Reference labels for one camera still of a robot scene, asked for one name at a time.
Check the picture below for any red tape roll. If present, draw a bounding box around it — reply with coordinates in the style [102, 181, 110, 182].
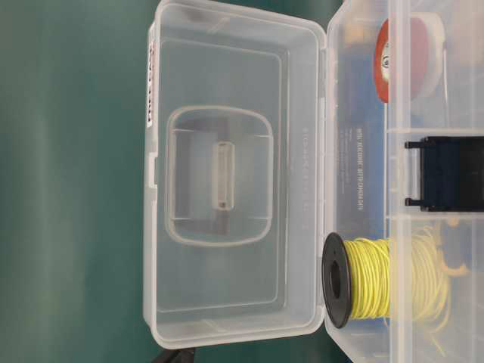
[373, 12, 445, 104]

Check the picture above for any clear plastic tool box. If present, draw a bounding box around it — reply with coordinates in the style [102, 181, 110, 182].
[143, 1, 483, 362]

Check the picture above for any yellow wire spool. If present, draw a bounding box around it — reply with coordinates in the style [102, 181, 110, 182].
[321, 228, 451, 332]

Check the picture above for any black latch clip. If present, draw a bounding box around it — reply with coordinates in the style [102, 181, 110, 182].
[405, 136, 483, 213]

